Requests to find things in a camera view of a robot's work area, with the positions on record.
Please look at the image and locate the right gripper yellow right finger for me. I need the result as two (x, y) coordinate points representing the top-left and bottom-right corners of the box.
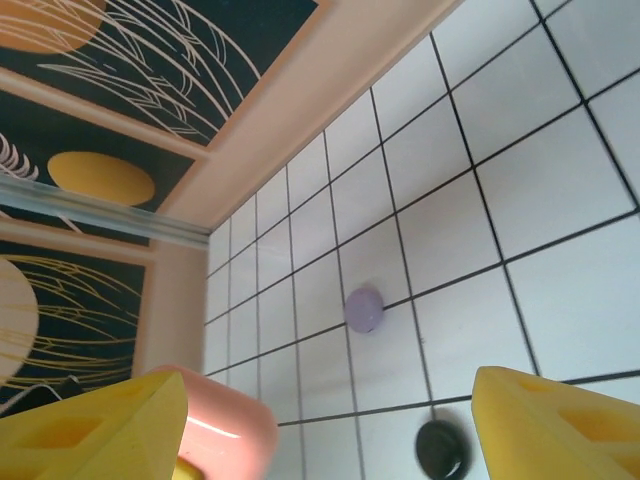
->
(471, 365), (640, 480)

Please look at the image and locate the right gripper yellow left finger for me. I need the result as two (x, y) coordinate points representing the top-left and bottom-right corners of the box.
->
(0, 371), (190, 480)

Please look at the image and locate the black round charging case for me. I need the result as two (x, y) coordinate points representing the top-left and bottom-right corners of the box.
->
(414, 405), (475, 480)

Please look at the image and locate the pink charging case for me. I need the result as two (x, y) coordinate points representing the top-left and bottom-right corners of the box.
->
(149, 364), (279, 480)

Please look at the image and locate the purple round charging case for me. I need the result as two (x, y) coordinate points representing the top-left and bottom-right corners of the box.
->
(343, 283), (387, 336)

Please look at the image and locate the left aluminium corner post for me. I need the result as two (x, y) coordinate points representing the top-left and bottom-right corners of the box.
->
(0, 178), (211, 250)

